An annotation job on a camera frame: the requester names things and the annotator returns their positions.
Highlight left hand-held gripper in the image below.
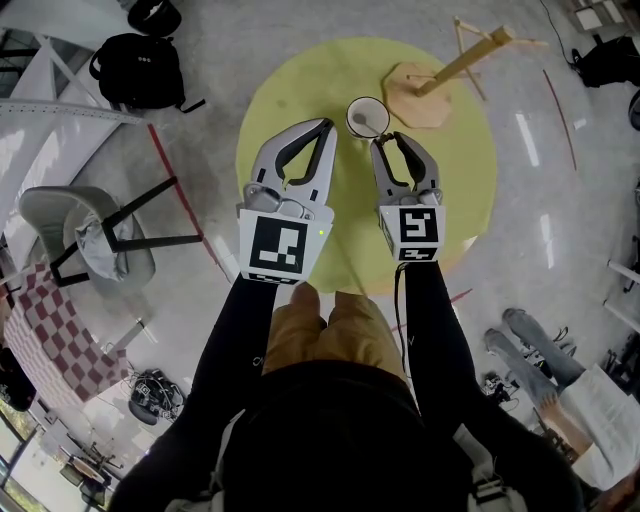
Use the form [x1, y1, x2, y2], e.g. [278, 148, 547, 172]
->
[238, 117, 338, 288]

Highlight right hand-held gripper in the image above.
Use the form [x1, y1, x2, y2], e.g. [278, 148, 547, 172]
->
[369, 131, 448, 264]

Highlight white cup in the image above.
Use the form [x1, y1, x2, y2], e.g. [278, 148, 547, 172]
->
[345, 95, 392, 142]

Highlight metal spoon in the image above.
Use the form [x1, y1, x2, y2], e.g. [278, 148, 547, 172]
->
[353, 113, 385, 140]

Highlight person's right forearm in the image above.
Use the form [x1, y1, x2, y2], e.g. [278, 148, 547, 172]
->
[401, 258, 477, 419]

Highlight person's left forearm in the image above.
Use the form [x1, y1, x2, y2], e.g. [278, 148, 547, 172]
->
[194, 272, 280, 406]

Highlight wooden stand with octagonal base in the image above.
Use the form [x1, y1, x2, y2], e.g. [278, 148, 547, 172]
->
[381, 14, 551, 131]

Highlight round yellow-green table cloth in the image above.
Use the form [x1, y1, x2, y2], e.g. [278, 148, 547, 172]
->
[235, 36, 499, 297]

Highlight person's tan trouser legs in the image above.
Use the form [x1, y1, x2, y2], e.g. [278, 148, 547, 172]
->
[261, 286, 407, 382]

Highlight black backpack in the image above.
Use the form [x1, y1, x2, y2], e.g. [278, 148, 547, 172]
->
[88, 32, 207, 115]

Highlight black round bag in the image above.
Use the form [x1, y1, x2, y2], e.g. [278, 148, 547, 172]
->
[126, 0, 182, 35]

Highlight grey cloth bundle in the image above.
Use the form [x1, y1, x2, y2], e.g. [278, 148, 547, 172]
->
[74, 208, 132, 282]

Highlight grey chair with black legs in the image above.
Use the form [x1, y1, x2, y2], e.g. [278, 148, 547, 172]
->
[18, 174, 205, 292]

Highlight person's black top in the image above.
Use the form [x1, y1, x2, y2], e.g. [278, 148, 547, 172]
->
[106, 359, 587, 512]

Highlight red and white checkered blanket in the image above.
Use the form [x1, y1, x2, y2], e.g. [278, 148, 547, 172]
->
[0, 259, 132, 407]

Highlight white metal frame table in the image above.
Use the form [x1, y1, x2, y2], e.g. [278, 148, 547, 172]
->
[0, 0, 147, 236]

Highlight spare gripper with cables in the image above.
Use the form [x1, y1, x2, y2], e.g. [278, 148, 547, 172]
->
[127, 368, 187, 427]

